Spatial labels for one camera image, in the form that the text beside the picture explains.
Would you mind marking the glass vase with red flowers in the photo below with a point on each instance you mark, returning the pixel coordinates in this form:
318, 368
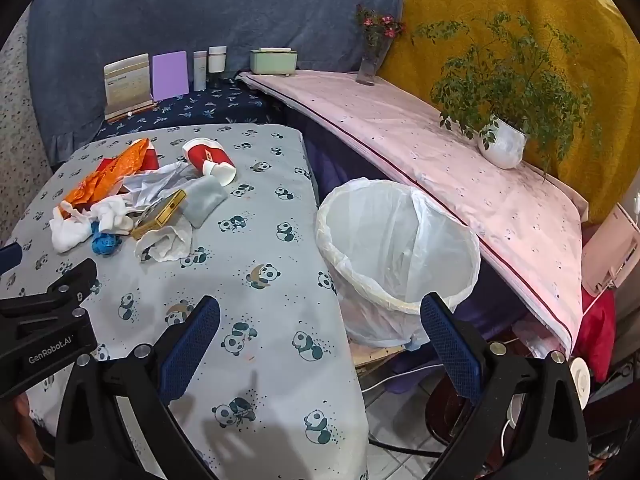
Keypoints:
370, 67

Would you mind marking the green plant in white pot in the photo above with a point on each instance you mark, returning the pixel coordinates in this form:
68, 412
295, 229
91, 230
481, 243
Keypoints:
502, 145

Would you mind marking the wooden card stand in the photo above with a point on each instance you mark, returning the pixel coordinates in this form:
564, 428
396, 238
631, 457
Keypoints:
131, 110

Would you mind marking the white crumpled cloth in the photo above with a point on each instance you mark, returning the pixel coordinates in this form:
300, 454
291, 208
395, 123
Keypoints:
75, 230

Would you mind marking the white jar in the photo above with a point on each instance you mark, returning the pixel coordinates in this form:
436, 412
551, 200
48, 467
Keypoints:
217, 60

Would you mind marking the orange snack wrapper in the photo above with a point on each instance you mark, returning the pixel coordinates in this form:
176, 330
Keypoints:
112, 170

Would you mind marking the white paper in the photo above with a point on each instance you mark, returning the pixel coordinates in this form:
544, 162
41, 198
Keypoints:
152, 185

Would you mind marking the wooden board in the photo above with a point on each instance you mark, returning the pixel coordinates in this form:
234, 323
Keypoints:
375, 357

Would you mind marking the white trash bin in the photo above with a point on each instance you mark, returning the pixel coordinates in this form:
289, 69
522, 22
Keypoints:
400, 310

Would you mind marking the grey speckled cloth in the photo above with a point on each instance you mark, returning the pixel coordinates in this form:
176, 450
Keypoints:
17, 135

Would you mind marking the navy printed cloth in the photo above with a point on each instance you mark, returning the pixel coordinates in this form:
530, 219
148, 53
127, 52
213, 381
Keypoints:
210, 105

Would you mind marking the grey cloth pouch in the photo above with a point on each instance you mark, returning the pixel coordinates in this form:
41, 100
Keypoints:
205, 200

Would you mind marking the grey panda printed cloth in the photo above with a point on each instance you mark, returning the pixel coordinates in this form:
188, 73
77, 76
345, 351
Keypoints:
260, 240

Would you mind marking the dark brown stool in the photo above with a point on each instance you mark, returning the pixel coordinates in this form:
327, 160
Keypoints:
442, 410

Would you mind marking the red paper cup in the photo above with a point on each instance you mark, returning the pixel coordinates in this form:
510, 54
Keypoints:
210, 157

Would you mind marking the blue crumpled wrapper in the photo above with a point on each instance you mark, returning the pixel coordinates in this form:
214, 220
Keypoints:
105, 242

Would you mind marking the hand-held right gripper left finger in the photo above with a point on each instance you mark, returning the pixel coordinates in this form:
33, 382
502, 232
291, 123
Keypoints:
192, 345

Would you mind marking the red wrapper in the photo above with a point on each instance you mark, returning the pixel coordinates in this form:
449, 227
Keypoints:
147, 159

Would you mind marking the grey tube bottle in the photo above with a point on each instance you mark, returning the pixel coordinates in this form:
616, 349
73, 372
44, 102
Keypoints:
200, 72

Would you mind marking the yellow cigarette box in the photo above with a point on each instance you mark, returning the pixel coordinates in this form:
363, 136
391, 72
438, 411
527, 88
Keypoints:
160, 212

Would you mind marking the blue backdrop cloth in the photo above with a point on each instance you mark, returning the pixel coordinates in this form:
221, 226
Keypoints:
200, 10

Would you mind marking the beige printed card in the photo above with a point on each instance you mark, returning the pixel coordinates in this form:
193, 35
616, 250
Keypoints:
127, 81

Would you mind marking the purple card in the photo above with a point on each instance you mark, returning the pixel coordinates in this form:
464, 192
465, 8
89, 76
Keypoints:
171, 76

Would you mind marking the pink appliance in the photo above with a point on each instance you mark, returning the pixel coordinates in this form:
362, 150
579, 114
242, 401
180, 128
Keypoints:
607, 255

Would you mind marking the pink printed sheet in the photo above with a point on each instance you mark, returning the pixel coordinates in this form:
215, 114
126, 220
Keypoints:
425, 160

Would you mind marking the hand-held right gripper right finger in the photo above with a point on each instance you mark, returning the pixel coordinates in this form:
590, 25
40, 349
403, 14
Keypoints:
450, 345

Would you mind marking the mint green box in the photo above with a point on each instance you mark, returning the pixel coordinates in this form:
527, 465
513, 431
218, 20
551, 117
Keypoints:
274, 61

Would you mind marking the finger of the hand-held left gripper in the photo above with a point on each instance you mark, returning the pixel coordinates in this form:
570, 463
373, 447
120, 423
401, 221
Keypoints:
9, 257
55, 290

